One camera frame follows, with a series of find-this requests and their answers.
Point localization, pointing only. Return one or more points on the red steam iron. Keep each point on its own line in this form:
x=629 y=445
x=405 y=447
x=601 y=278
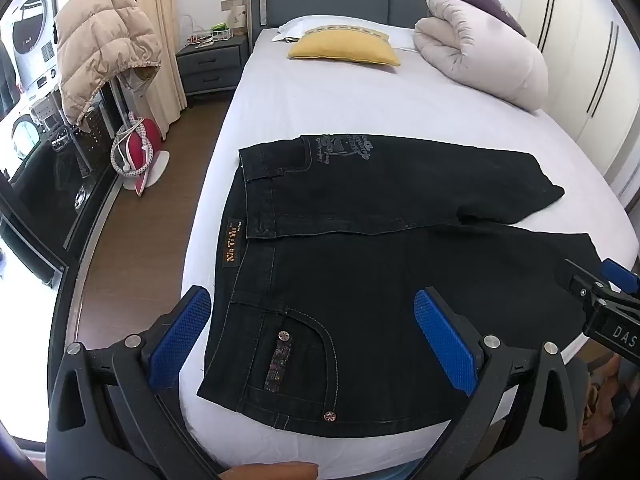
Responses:
x=145 y=142

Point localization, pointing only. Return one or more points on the bed with white sheet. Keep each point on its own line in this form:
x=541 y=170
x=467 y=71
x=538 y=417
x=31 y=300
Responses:
x=350 y=105

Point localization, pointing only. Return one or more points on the white washing machine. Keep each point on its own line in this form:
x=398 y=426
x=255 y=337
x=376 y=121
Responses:
x=30 y=30

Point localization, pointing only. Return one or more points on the beige puffer jacket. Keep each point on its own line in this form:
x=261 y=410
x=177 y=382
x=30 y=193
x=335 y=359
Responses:
x=100 y=45

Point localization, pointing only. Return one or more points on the grey nightstand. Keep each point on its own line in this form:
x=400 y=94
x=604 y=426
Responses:
x=212 y=67

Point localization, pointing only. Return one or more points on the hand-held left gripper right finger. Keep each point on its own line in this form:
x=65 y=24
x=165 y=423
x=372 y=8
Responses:
x=445 y=342

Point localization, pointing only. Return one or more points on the white wardrobe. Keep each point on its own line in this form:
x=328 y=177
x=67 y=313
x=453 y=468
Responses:
x=575 y=35

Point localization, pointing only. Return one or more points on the black framed glass door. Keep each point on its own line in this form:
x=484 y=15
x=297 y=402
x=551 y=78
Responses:
x=55 y=185

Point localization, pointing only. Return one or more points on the person's left hand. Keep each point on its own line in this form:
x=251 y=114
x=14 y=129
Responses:
x=275 y=472

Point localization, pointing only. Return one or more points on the beige curtain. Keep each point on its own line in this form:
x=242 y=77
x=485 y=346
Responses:
x=150 y=10

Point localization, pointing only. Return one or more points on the person's patterned clothing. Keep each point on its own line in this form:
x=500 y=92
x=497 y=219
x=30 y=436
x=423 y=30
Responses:
x=610 y=400

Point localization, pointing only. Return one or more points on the white pillow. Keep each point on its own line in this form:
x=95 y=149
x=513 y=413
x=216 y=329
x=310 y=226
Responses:
x=297 y=25

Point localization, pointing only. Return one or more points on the black denim pants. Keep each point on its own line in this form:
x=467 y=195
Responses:
x=375 y=285

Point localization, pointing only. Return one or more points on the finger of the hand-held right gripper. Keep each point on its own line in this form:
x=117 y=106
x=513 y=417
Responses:
x=580 y=280
x=620 y=275

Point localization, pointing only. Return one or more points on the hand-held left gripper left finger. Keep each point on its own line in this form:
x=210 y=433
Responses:
x=180 y=332

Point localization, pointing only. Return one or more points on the beige box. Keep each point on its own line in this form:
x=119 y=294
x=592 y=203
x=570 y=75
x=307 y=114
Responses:
x=236 y=17

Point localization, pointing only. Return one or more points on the rolled white duvet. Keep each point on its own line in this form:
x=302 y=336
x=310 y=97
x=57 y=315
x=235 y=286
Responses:
x=490 y=55

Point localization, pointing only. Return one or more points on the yellow pillow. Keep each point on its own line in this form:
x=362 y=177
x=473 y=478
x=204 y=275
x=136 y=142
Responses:
x=345 y=47

